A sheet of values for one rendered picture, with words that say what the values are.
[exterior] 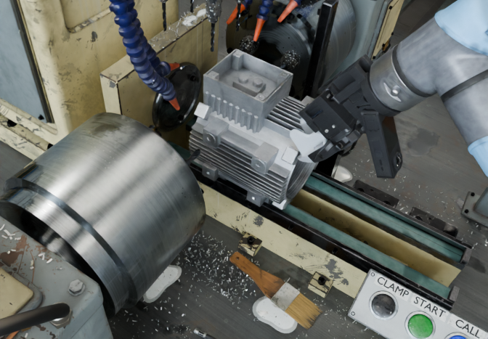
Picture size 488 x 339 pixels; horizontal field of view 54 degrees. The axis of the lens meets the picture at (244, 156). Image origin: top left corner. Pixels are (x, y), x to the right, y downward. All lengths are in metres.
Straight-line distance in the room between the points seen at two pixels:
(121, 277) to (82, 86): 0.42
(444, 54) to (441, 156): 0.77
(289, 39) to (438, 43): 0.50
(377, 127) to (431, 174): 0.61
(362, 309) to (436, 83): 0.31
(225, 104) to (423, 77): 0.36
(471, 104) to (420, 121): 0.84
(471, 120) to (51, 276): 0.48
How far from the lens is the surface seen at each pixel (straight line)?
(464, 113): 0.56
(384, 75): 0.60
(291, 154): 0.77
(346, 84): 0.66
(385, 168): 0.68
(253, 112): 0.79
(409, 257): 0.99
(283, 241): 0.95
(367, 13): 1.18
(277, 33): 1.02
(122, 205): 0.63
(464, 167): 1.31
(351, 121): 0.66
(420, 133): 1.35
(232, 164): 0.83
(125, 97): 0.84
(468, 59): 0.55
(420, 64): 0.57
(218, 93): 0.82
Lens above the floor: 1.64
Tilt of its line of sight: 47 degrees down
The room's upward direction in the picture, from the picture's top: 7 degrees clockwise
